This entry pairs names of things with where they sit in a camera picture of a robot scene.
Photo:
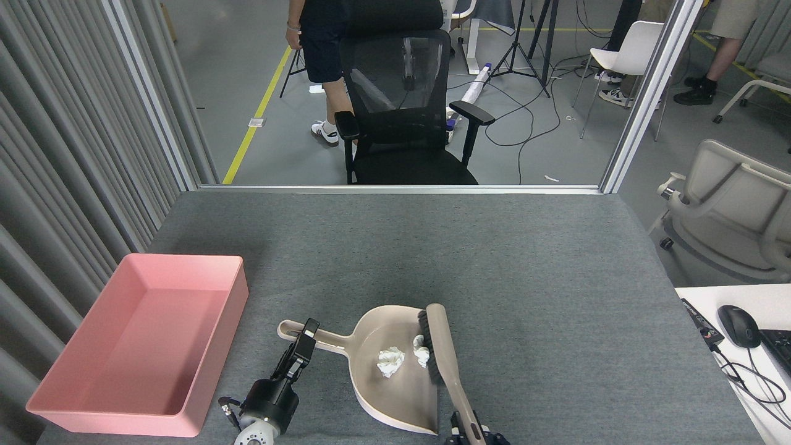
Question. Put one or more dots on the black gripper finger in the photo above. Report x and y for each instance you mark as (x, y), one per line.
(493, 439)
(457, 436)

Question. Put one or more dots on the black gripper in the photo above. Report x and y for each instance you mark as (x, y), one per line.
(270, 405)

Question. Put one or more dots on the beige plastic dustpan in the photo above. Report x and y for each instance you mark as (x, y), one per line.
(395, 398)

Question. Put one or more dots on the beige hand brush black bristles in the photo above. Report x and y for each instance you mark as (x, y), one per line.
(446, 358)

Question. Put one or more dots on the white paper ball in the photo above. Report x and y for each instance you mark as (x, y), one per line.
(421, 353)
(390, 361)

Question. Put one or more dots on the robot arm white joint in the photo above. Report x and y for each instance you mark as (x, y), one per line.
(253, 436)

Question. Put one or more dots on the pink plastic bin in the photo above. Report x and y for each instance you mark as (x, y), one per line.
(123, 346)

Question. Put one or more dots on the black mesh office chair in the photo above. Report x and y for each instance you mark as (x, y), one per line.
(408, 161)

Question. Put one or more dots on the white side desk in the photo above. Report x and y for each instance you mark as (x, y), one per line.
(698, 371)

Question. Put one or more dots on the silver floor socket plate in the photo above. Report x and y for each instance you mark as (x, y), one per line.
(256, 122)

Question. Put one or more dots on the black device with red button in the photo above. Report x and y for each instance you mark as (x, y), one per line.
(701, 321)

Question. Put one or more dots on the black computer mouse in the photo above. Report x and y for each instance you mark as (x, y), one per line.
(738, 326)

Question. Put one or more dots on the black tripod stand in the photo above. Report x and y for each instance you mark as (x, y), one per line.
(291, 74)
(518, 37)

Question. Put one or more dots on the walking person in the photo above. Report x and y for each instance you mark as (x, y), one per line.
(321, 49)

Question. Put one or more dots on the black keyboard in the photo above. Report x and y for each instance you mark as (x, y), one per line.
(780, 349)

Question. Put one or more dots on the white rolled tube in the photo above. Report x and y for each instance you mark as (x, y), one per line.
(476, 86)

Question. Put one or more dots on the pale grey office chair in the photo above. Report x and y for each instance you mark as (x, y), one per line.
(729, 210)

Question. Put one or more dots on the grey pleated curtain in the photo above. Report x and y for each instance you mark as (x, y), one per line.
(49, 123)

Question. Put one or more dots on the person with white sneakers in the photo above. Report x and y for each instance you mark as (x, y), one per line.
(615, 97)

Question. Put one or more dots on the white plastic chair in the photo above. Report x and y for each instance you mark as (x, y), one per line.
(636, 46)

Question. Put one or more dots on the person with black shoes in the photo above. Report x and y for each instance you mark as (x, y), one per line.
(726, 49)

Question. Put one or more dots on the grey chair with white base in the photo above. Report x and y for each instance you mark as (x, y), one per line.
(775, 65)

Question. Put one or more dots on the silver frame post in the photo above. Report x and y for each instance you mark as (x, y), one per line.
(652, 93)
(141, 62)

